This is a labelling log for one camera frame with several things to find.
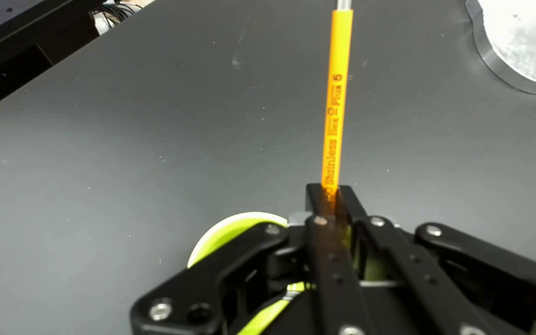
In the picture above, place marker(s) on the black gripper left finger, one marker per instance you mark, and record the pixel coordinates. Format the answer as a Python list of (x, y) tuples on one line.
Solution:
[(250, 261)]

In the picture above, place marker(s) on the white round disc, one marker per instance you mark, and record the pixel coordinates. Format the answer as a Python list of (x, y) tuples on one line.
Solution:
[(529, 38)]

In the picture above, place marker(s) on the black equipment box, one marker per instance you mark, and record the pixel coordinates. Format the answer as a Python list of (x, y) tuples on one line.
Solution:
[(19, 38)]

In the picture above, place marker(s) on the yellow sleeved Allen wrench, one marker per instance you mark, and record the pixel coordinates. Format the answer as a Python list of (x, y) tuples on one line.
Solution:
[(336, 94)]

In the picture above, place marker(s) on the yellow green mug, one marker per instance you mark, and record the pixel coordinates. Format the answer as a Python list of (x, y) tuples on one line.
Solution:
[(218, 239)]

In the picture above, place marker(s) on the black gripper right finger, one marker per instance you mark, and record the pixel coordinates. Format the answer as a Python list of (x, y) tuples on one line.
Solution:
[(455, 273)]

